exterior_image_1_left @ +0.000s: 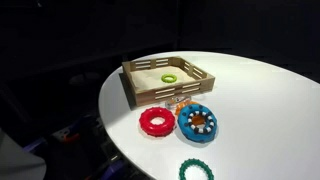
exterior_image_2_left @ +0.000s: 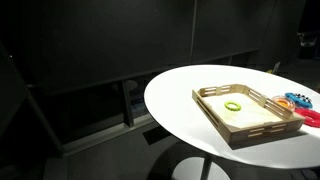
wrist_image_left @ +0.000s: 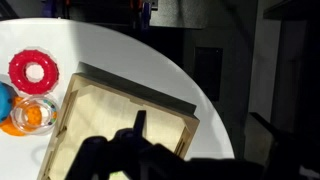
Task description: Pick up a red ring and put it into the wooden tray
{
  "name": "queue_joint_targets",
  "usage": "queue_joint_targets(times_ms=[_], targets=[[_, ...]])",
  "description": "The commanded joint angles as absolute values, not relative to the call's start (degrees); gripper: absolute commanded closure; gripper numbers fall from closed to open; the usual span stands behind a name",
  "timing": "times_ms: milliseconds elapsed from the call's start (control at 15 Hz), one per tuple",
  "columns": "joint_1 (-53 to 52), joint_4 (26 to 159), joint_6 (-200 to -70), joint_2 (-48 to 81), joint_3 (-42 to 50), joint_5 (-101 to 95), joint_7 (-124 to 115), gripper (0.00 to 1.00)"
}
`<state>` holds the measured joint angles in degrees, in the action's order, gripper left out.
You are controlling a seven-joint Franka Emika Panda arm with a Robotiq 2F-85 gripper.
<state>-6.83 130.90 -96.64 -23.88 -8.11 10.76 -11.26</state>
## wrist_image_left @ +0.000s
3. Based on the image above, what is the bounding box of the wooden slatted tray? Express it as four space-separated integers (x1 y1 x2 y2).
36 72 201 180

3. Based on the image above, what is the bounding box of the blue and orange clamp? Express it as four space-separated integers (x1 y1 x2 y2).
130 0 152 29

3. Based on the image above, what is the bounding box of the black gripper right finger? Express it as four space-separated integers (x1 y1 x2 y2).
114 109 158 180

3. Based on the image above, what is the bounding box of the blue rubber ring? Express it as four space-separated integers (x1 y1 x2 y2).
0 81 16 124

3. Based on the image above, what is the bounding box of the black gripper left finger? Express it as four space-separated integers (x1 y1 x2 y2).
64 135 113 180

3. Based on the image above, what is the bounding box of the orange flat disc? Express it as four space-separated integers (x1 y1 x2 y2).
0 96 58 137

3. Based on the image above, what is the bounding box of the clear ring with coloured beads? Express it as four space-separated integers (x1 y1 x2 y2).
10 95 60 135

